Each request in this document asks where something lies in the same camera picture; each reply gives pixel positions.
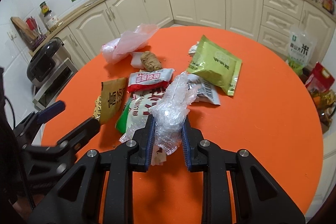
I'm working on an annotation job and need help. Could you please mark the large glass jar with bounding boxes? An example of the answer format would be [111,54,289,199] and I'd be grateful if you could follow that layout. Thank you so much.
[43,10,59,32]

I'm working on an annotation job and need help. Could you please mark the red food bag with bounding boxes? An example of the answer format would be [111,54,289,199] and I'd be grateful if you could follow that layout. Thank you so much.
[305,63,335,93]

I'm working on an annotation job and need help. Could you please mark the lower kitchen cabinets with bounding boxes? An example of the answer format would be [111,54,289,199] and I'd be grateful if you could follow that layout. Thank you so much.
[50,0,335,67]

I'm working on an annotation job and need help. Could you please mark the red white snack wrapper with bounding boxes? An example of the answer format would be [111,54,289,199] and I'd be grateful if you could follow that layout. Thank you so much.
[127,68,174,93]

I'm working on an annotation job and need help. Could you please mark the white green rice bag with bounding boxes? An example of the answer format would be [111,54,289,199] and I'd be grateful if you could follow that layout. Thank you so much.
[286,26,317,76]

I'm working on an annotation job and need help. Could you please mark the cardboard box with groceries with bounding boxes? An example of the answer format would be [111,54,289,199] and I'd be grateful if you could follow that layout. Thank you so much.
[310,89,335,134]

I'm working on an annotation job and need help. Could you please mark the clear plastic wrap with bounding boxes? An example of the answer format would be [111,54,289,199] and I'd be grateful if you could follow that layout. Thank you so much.
[150,71,200,155]

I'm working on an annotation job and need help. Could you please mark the silver barcode wrapper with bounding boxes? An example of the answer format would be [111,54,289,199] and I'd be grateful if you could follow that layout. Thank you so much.
[187,74,221,106]

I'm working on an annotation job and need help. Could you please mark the white plastic cup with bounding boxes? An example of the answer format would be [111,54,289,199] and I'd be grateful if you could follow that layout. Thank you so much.
[130,52,144,69]

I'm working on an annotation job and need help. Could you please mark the red white plastic bag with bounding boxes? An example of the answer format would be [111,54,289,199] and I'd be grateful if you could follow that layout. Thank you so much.
[100,23,159,64]

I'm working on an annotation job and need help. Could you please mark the green snack packet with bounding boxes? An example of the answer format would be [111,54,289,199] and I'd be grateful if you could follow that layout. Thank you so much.
[187,36,242,96]

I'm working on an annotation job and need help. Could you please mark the black rice cooker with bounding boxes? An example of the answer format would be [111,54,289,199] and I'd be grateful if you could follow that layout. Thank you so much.
[27,37,71,88]

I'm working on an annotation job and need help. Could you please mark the wooden cutting board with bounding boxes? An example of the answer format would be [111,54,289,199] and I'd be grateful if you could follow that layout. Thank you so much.
[10,16,38,48]

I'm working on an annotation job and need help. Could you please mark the green white rice wrapper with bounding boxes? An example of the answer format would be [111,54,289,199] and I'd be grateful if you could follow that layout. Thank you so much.
[116,88,165,143]

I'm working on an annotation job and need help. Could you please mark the brown bread roll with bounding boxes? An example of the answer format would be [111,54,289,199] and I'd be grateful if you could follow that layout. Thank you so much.
[140,51,162,72]

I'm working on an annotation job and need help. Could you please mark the round orange table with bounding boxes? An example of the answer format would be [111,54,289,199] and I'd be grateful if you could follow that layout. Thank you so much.
[41,25,324,224]

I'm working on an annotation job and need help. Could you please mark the crumpled white paper ball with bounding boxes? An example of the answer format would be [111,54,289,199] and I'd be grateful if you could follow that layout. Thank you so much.
[188,42,199,57]

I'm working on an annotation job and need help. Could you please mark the yellow brown snack bag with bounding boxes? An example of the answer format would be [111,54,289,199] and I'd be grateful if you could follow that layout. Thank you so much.
[93,77,127,125]

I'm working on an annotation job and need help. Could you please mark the red handled utensils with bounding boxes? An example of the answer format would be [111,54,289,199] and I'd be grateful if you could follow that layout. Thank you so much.
[26,16,42,38]

